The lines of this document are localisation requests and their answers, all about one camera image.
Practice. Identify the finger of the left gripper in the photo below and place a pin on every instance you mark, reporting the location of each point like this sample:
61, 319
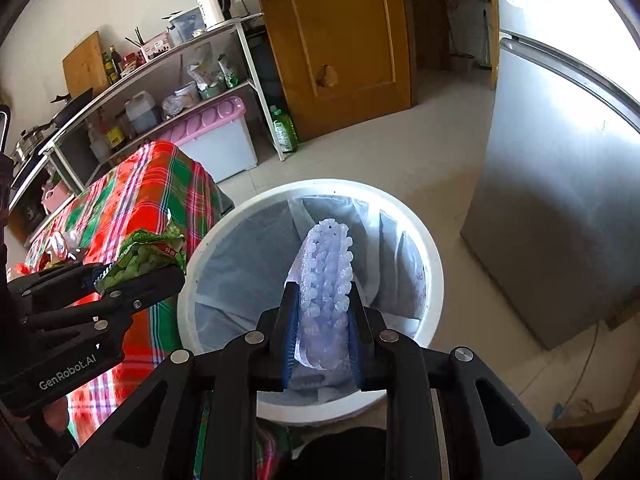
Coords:
128, 298
60, 274

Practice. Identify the green snack bag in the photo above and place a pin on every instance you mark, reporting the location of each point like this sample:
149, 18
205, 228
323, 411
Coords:
142, 253

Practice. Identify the pink plastic basket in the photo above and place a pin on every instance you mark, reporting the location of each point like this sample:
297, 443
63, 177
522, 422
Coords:
54, 194

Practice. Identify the pink utensil holder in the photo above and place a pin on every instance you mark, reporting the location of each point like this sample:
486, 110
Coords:
157, 46

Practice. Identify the steel pot with lid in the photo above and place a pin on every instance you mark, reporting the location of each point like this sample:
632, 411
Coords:
26, 144

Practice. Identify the person's left hand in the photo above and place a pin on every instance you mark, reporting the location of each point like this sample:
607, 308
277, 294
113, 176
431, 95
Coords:
56, 415

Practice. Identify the black frying pan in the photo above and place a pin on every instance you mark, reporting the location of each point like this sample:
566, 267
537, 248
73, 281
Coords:
72, 106

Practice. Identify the white metal shelf rack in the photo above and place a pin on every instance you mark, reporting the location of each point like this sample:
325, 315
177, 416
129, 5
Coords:
78, 152

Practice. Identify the dark sauce bottle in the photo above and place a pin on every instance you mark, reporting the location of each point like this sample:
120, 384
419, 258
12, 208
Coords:
116, 59

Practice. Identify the white electric kettle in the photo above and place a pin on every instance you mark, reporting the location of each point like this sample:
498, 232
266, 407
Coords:
214, 12

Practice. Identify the pink lid storage box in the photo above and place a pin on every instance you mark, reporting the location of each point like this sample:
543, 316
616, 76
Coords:
216, 137

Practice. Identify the white trash bin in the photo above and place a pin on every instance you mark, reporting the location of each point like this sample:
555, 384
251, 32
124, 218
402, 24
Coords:
317, 396

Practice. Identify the clear plastic container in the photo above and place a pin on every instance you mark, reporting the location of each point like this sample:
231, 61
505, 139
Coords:
183, 26

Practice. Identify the wooden cutting board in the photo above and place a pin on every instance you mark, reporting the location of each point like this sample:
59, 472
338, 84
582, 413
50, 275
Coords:
83, 67

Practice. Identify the translucent oil jug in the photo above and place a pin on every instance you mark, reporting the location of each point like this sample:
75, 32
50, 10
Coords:
142, 112

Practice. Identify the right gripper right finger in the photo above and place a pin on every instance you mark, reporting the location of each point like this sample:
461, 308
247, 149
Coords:
447, 412

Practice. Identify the silver refrigerator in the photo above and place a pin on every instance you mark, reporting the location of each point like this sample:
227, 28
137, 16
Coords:
554, 217

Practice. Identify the green plastic bottle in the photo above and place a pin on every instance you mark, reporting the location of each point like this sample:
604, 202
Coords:
284, 129

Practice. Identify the soy sauce bottle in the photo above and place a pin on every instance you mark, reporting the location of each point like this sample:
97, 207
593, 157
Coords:
112, 132

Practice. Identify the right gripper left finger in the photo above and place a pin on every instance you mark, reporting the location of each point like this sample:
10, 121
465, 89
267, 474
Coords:
195, 416

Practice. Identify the grey bin liner bag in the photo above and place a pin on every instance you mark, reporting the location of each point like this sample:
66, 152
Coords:
242, 273

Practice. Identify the wooden door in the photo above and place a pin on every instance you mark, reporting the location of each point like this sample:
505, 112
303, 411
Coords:
341, 62

